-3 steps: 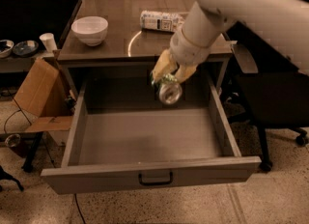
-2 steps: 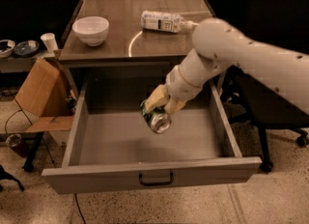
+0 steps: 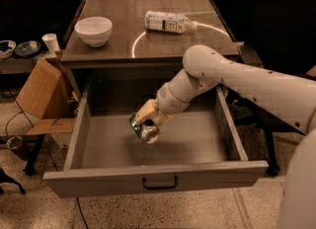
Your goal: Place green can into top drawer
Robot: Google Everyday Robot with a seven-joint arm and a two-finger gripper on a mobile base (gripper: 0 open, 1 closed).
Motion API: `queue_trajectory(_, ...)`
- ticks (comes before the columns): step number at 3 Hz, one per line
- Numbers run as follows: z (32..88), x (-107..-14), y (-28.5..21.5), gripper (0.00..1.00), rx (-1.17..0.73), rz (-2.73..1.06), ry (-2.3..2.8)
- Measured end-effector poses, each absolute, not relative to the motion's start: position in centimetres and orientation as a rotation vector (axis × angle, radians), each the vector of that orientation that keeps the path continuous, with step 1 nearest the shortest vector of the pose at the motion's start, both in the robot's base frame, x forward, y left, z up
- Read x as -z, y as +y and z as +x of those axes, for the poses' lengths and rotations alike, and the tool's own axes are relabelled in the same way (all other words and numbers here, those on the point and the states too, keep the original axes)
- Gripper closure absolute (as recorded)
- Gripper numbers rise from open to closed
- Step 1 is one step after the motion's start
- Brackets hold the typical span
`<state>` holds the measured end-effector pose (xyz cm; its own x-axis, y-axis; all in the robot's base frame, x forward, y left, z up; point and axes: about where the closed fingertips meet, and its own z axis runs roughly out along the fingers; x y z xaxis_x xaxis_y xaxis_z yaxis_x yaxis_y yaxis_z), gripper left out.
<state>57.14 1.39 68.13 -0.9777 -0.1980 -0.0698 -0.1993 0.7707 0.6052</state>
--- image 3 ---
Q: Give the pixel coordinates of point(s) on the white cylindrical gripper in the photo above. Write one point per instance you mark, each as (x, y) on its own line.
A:
(165, 99)

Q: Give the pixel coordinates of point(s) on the green soda can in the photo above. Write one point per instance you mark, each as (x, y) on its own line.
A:
(147, 132)

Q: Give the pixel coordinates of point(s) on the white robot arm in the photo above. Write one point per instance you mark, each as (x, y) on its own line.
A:
(289, 98)

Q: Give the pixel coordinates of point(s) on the grey open top drawer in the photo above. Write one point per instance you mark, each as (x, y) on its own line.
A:
(200, 146)

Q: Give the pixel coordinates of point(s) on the clear plastic water bottle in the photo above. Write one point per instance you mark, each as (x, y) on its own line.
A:
(168, 22)

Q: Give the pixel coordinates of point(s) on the white ceramic bowl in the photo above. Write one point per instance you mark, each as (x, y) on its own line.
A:
(95, 31)

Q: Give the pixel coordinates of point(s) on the open cardboard box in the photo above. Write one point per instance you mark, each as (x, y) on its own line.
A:
(49, 97)

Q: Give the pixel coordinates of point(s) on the white paper cup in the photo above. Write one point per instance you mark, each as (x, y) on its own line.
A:
(51, 42)

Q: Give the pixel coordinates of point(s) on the black stand leg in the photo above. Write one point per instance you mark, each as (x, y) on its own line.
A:
(30, 166)

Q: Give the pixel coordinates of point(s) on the dark blue patterned bowl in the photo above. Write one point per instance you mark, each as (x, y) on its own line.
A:
(28, 49)

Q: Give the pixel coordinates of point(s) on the dark red cup on floor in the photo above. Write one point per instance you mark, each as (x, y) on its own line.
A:
(17, 145)

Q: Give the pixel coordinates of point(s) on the white blue patterned bowl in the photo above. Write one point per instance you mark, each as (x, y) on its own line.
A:
(7, 48)

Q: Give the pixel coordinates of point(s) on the black office chair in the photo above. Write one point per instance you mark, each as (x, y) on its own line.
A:
(279, 35)

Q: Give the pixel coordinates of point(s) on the black drawer handle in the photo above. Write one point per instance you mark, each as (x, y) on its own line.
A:
(160, 184)

